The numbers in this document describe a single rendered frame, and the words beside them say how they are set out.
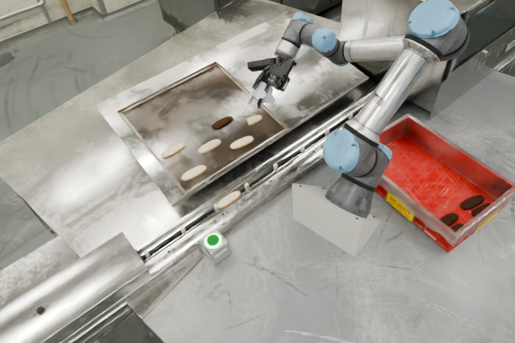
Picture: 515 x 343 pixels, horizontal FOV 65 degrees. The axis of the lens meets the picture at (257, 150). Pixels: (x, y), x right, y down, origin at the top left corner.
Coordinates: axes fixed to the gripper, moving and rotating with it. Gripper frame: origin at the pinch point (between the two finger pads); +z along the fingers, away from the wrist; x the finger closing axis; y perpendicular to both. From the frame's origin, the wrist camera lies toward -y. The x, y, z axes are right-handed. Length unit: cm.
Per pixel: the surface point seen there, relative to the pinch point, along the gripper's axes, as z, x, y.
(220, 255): 48, -15, 23
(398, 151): -9, 36, 48
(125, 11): -14, 194, -290
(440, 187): -5, 29, 68
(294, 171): 15.3, 13.1, 22.2
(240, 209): 34.8, -3.1, 16.7
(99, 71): 46, 135, -223
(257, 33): -30, 45, -39
